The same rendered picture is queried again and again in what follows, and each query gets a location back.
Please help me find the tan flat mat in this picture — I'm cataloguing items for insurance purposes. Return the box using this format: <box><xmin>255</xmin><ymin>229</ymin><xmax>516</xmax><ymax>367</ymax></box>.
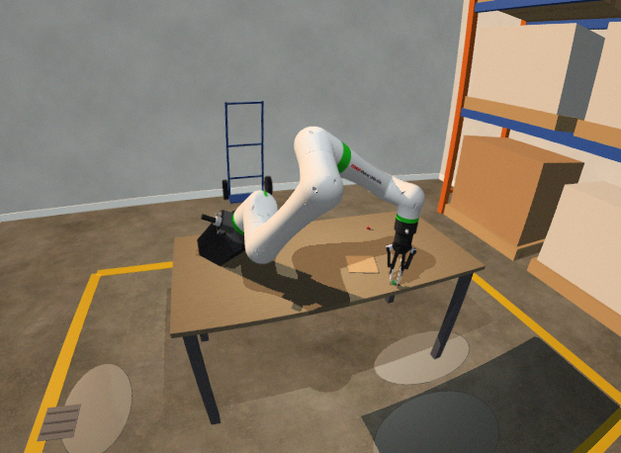
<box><xmin>346</xmin><ymin>256</ymin><xmax>379</xmax><ymax>273</ymax></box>

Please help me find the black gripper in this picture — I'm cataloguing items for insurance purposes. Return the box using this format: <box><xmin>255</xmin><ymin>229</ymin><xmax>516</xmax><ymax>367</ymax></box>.
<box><xmin>386</xmin><ymin>232</ymin><xmax>416</xmax><ymax>283</ymax></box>

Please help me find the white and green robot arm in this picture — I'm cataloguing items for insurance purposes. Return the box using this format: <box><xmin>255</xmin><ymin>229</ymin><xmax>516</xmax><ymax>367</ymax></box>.
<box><xmin>201</xmin><ymin>127</ymin><xmax>425</xmax><ymax>264</ymax></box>

